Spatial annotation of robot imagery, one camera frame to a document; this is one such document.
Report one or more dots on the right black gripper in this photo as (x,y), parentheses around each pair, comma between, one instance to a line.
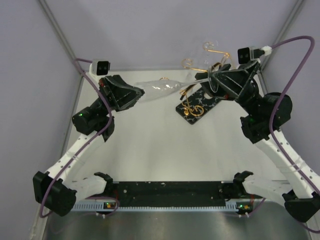
(235,82)

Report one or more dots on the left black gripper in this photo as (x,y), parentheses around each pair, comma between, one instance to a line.
(118,95)

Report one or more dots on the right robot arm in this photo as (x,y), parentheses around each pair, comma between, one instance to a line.
(262,127)

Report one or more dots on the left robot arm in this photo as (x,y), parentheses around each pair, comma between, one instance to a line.
(57,189)

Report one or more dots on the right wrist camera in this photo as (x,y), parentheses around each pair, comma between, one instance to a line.
(246,54)

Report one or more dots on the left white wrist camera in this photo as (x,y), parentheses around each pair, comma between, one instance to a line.
(99,67)

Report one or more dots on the gold wire glass rack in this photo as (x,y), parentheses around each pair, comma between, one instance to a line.
(224,58)

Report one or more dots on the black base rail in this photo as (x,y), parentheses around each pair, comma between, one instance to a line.
(160,194)

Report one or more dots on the white cable duct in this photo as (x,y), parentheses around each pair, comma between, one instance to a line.
(110,206)

